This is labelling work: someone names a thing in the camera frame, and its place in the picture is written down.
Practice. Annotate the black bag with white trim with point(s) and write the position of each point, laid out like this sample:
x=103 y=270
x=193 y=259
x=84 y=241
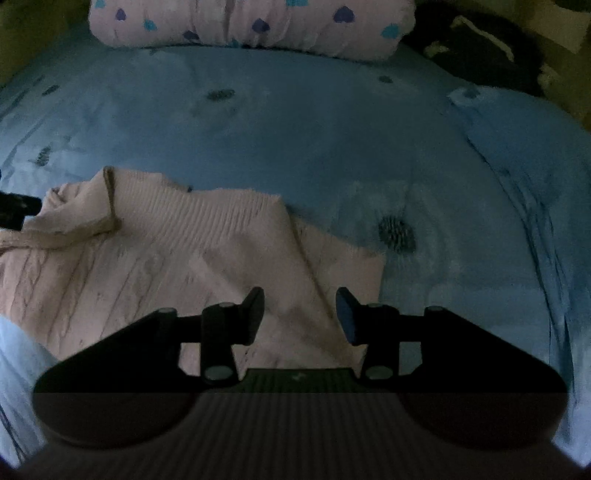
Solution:
x=480 y=47

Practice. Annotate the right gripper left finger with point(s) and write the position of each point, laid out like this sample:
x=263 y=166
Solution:
x=227 y=325

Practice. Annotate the pink heart-print rolled quilt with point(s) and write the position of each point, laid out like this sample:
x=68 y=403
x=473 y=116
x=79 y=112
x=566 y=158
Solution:
x=359 y=30

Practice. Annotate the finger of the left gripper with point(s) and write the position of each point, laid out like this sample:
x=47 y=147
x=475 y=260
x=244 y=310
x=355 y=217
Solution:
x=14 y=208

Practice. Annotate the pink knit cardigan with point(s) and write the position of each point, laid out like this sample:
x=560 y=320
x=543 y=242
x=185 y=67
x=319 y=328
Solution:
x=105 y=252

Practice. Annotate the blue dandelion bed sheet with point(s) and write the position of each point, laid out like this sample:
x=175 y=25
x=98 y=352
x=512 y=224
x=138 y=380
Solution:
x=373 y=153

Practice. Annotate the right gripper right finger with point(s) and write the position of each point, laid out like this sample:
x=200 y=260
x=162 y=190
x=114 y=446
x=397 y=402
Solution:
x=372 y=326

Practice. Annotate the blue pillow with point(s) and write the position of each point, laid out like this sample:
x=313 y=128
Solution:
x=541 y=157

